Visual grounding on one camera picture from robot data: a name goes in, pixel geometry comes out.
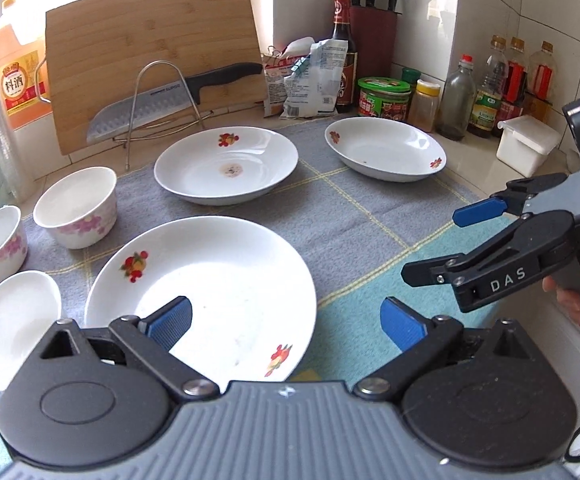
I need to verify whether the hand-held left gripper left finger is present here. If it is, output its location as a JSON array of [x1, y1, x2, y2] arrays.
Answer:
[[40, 296, 219, 403]]

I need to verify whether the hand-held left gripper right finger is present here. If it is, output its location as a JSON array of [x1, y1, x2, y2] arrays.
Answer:
[[354, 296, 540, 403]]

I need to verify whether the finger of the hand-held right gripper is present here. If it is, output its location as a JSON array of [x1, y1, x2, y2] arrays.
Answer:
[[452, 172, 578, 228], [401, 210, 575, 288]]

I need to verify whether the white plate with fruit print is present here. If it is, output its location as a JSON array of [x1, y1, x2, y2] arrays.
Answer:
[[153, 126, 299, 206], [325, 117, 447, 182], [84, 216, 317, 383]]

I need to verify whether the plain white bowl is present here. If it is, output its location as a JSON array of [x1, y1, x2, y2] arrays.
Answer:
[[0, 270, 62, 391]]

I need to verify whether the person's right hand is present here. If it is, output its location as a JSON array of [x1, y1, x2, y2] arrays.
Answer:
[[542, 258, 580, 333]]

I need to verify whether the white plastic container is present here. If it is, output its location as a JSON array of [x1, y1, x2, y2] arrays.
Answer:
[[496, 115, 560, 178]]

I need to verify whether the bottle with red label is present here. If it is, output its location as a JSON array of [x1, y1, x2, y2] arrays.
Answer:
[[493, 36, 528, 137], [524, 41, 556, 123]]

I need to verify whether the oil bottle with green label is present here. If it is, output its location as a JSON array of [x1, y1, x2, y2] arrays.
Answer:
[[468, 35, 509, 139]]

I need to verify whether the grey checked cloth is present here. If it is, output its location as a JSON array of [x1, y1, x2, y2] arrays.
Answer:
[[0, 119, 520, 480]]

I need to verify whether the clear glass bottle red cap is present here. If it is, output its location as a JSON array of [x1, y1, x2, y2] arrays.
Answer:
[[435, 54, 475, 141]]

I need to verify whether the spice jar with yellow lid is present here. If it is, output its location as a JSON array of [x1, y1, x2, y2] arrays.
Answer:
[[408, 79, 441, 133]]

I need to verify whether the sauce jar with green lid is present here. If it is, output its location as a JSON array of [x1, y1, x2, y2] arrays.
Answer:
[[357, 76, 413, 122]]

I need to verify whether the small green-capped jar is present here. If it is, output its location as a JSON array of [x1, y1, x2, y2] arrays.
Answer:
[[401, 66, 423, 92]]

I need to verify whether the dark red knife block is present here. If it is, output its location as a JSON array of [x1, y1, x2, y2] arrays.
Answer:
[[350, 5, 398, 81]]

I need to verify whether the white and blue packet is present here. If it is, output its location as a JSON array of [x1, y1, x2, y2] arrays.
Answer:
[[282, 39, 348, 120]]

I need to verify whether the dark soy sauce bottle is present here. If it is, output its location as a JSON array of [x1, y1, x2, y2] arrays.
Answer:
[[331, 0, 359, 113]]

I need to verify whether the red and white packet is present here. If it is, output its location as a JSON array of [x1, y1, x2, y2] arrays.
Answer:
[[262, 37, 315, 115]]

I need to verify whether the bamboo cutting board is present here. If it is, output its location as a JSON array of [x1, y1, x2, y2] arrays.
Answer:
[[45, 0, 267, 156]]

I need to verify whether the orange cooking wine jug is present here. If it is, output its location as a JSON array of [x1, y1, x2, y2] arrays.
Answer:
[[0, 0, 53, 131]]

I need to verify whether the black-handled kitchen knife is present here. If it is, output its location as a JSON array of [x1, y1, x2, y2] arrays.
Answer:
[[86, 62, 263, 143]]

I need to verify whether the metal wire rack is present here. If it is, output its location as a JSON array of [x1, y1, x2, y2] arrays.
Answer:
[[112, 60, 215, 171]]

